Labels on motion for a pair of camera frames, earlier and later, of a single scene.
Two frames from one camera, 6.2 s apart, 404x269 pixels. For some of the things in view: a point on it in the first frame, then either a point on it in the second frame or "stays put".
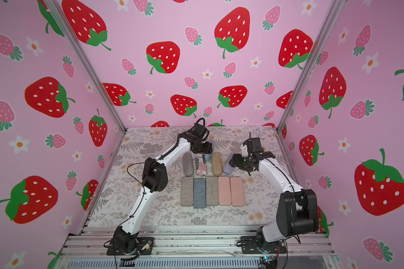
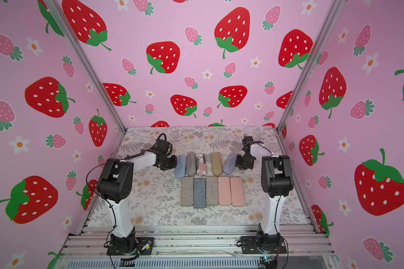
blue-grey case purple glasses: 199,193 stays put
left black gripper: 208,149 → 174,164
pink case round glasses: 237,194 stays put
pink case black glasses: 224,194 stays put
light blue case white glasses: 207,158 → 180,166
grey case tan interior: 227,168 stays put
